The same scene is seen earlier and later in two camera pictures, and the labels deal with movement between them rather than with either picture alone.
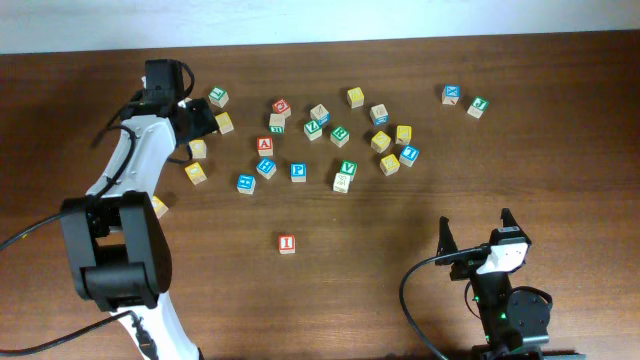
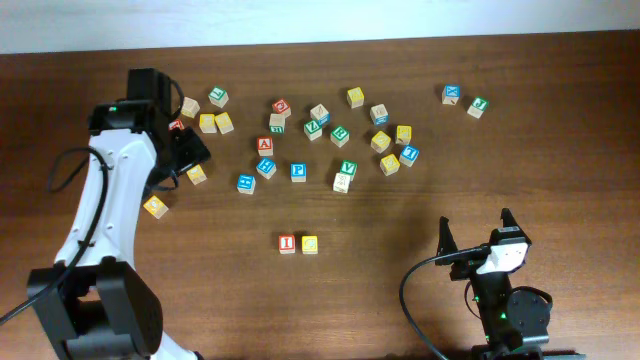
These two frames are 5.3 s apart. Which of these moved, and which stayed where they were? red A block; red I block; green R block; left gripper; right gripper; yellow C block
Moved: left gripper; yellow C block
Stayed: red A block; green R block; right gripper; red I block
